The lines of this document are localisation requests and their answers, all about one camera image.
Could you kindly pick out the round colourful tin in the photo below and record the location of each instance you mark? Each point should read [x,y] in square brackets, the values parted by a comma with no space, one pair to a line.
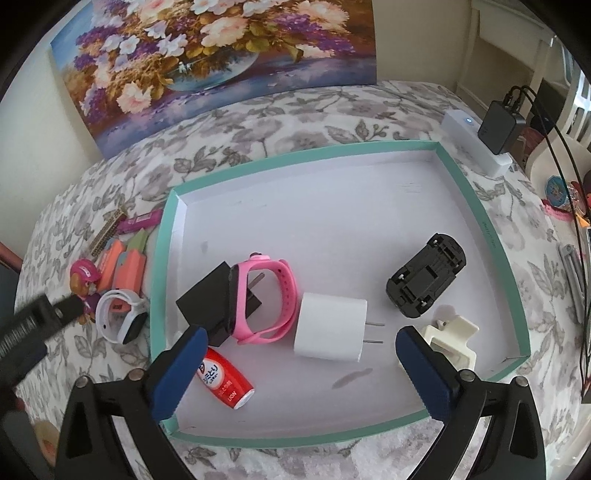
[557,190]

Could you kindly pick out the pink smartwatch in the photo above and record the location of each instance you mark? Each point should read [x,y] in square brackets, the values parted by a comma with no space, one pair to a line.
[277,277]

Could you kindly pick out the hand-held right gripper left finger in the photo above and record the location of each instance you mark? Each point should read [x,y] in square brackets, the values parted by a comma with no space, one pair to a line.
[180,369]

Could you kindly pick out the magenta plastic stick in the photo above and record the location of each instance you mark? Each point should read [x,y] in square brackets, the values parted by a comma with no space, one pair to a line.
[138,222]

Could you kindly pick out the teal shallow cardboard box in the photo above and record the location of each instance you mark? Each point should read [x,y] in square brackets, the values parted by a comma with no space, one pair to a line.
[332,221]

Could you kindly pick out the black toy car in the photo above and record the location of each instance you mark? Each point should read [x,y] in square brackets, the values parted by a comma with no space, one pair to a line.
[427,277]

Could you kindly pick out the white hair clip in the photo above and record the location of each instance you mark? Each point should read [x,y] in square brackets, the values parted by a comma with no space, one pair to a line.
[455,339]

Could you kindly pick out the pile of colourful stationery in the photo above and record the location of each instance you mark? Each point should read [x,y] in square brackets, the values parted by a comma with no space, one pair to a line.
[582,203]

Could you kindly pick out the black power adapter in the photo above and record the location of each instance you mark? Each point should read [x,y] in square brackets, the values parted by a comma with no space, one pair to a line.
[501,129]

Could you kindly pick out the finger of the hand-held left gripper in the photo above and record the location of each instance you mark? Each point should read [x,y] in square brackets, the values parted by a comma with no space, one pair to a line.
[69,308]

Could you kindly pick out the floral blanket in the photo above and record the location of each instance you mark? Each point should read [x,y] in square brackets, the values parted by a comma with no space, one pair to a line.
[295,120]

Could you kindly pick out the pup toy figure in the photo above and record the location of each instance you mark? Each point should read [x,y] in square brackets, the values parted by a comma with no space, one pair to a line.
[85,281]

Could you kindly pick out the grey metal tool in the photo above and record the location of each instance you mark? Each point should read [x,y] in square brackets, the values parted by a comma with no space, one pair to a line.
[572,281]

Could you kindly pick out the flower painting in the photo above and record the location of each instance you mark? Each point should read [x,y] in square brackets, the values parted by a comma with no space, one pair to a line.
[207,60]

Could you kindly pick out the white wooden furniture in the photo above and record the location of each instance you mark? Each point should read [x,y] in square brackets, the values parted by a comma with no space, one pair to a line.
[508,46]

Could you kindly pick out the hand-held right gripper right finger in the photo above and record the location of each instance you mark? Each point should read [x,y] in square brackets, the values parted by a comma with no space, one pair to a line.
[425,376]

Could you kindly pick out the red glue bottle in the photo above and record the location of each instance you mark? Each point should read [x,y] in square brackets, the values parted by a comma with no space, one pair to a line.
[226,381]

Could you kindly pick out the metal harmonica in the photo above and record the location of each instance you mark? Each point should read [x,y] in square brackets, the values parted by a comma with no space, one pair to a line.
[108,230]

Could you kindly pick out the white charger plug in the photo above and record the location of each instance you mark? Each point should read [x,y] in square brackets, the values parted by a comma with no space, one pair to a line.
[328,327]

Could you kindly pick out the white power strip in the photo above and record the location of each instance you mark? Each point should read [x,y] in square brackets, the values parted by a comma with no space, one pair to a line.
[461,129]

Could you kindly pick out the white smartwatch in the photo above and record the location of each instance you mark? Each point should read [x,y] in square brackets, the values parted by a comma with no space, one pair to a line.
[134,323]

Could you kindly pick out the black charger plug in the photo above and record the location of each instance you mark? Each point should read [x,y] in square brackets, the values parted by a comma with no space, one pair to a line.
[207,300]

